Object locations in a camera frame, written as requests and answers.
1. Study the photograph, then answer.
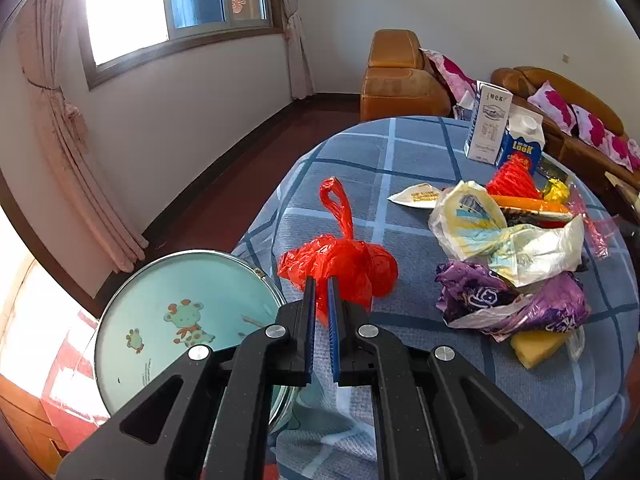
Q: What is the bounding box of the red plastic bag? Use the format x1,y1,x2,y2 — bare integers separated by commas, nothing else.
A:
278,177,399,326

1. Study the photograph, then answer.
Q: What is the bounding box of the pink transparent plastic bag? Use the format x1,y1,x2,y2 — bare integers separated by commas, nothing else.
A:
566,183,617,259

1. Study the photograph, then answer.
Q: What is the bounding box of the light blue cartoon trash bin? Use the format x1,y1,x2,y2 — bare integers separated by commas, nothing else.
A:
93,249,285,414

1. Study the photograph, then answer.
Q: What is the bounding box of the yellow sponge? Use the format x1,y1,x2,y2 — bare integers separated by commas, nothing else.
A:
510,330,570,370

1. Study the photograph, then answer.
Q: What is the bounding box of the purple snack wrapper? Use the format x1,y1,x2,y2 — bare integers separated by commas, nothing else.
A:
435,261,590,342

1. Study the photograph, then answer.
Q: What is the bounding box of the blue plaid tablecloth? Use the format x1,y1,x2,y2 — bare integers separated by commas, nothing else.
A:
234,117,639,478

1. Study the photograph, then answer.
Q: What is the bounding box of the white yellow plastic bag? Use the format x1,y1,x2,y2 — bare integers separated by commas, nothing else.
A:
428,181,585,287

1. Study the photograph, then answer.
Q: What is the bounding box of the white paper food wrapper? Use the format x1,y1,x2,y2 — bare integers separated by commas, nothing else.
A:
388,183,442,209

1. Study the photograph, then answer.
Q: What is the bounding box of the orange snack packet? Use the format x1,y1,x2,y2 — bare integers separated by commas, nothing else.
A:
491,195,573,223

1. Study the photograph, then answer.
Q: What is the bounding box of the red foil wrapper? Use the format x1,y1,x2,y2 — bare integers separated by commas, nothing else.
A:
486,153,540,200

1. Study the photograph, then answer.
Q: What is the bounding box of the yellow foil wrapper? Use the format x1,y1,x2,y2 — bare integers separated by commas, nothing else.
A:
542,178,570,205

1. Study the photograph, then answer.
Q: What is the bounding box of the tall white milk carton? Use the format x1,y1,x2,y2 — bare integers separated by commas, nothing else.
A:
464,81,513,165

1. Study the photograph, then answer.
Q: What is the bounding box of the blue Look milk carton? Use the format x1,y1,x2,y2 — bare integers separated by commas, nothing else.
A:
497,105,546,176

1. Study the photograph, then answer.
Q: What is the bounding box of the pink floral cushion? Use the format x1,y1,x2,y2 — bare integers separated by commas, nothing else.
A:
527,80,577,136
572,105,639,171

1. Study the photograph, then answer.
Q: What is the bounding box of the brown leather armchair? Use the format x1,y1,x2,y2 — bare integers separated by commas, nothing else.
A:
360,29,454,122

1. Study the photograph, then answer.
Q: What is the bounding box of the brown leather sofa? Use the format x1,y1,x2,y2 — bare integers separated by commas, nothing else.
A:
490,66,639,221

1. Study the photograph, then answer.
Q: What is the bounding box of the pink right curtain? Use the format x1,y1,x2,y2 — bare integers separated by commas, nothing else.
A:
282,0,314,100

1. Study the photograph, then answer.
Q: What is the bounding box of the pink curtain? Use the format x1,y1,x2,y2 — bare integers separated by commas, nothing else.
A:
16,0,148,272
282,0,314,100

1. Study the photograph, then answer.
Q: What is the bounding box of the pink left curtain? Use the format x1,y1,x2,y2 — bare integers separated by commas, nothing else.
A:
16,0,148,272

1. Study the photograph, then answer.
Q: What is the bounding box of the window with brown frame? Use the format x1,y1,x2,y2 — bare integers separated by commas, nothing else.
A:
78,0,283,88

